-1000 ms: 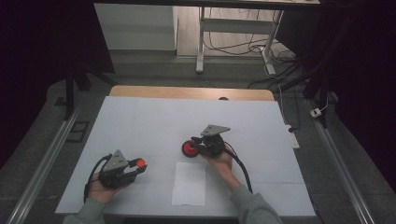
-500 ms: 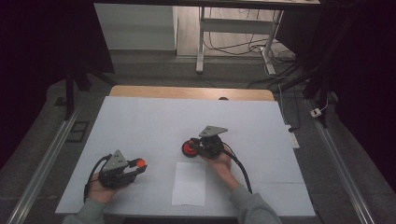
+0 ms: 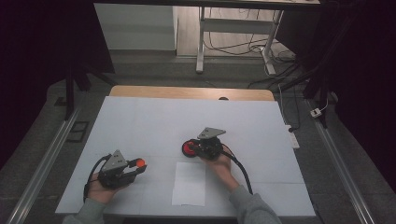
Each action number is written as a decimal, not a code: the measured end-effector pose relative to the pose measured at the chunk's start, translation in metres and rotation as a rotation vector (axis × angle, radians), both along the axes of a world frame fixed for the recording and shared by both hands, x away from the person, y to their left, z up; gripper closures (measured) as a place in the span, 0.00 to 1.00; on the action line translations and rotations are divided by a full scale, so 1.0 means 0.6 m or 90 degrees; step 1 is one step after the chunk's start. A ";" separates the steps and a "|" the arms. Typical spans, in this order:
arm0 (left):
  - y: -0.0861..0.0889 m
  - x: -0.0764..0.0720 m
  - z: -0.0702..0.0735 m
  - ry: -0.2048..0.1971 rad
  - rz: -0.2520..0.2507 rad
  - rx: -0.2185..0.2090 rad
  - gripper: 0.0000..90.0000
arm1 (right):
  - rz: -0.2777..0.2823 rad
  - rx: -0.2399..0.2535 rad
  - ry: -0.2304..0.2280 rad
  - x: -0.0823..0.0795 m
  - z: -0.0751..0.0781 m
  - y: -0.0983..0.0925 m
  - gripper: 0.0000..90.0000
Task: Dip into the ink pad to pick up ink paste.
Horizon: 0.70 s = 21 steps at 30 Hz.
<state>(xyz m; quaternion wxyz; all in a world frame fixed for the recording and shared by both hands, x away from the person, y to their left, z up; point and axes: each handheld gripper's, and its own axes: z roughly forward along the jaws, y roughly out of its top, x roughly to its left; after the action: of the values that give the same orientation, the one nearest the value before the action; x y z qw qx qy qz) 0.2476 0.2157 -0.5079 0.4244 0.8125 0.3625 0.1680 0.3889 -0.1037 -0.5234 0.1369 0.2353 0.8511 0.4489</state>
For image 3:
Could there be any large white table cover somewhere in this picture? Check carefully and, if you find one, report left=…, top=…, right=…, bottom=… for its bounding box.
left=55, top=95, right=317, bottom=217

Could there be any white power strip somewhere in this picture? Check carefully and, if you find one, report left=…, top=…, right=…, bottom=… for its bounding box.
left=285, top=124, right=301, bottom=149

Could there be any black floor cable bundle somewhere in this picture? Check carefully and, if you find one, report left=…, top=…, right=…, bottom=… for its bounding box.
left=204, top=7, right=302, bottom=132

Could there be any round red ink pad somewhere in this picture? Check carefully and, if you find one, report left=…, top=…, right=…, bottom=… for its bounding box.
left=181, top=139, right=202, bottom=159

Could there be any metal floor rail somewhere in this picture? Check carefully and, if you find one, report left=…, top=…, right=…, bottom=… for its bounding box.
left=306, top=99, right=376, bottom=224
left=6, top=106, right=82, bottom=224

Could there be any person's right hand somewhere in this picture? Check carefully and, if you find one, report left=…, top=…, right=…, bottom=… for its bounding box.
left=200, top=146, right=241, bottom=192

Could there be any black floor frame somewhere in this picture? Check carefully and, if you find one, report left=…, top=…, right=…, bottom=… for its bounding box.
left=65, top=120, right=91, bottom=144

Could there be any person's left hand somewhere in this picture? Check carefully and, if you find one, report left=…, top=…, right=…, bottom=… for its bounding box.
left=88, top=172, right=130, bottom=205

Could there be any white cabinet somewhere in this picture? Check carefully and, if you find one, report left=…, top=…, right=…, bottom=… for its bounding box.
left=93, top=3, right=178, bottom=51

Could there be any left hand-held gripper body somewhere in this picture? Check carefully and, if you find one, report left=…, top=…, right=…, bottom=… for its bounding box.
left=97, top=149, right=138, bottom=190

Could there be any right hand-held gripper cable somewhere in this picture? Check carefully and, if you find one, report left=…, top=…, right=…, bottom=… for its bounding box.
left=221, top=144, right=254, bottom=196

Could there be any white paper sheet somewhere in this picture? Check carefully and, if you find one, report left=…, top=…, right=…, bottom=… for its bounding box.
left=171, top=161, right=207, bottom=207

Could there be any black stand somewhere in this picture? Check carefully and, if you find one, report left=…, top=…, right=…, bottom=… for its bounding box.
left=64, top=55, right=120, bottom=120
left=279, top=12, right=359, bottom=129

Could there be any white-framed desk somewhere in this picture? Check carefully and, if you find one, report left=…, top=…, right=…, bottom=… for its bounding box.
left=92, top=0, right=321, bottom=76

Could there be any hand-held gripper cable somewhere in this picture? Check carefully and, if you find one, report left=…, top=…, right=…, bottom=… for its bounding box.
left=221, top=144, right=254, bottom=196
left=82, top=153, right=112, bottom=203

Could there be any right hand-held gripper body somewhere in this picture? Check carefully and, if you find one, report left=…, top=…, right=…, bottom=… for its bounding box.
left=194, top=126, right=227, bottom=161

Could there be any left hand-held gripper cable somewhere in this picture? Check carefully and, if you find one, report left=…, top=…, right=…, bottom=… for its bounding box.
left=82, top=153, right=112, bottom=203

